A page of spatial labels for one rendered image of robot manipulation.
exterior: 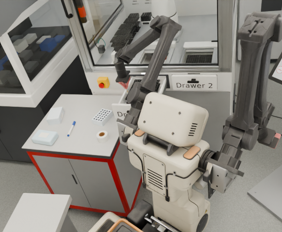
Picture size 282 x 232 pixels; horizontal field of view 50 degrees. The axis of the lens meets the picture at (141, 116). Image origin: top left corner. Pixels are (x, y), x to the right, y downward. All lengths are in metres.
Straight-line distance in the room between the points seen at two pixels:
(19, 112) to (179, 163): 1.77
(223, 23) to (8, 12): 1.31
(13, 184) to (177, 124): 2.26
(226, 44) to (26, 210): 1.43
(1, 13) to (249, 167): 2.11
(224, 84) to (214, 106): 0.20
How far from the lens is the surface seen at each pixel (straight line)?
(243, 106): 1.03
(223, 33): 1.86
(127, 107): 1.85
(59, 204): 1.69
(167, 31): 1.38
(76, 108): 2.24
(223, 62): 1.95
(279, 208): 2.42
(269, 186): 2.52
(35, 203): 1.75
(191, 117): 1.01
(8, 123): 2.77
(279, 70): 1.89
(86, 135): 1.99
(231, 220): 2.36
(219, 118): 2.22
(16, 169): 3.19
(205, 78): 2.00
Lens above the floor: 2.02
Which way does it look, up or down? 39 degrees down
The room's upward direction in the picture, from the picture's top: 12 degrees counter-clockwise
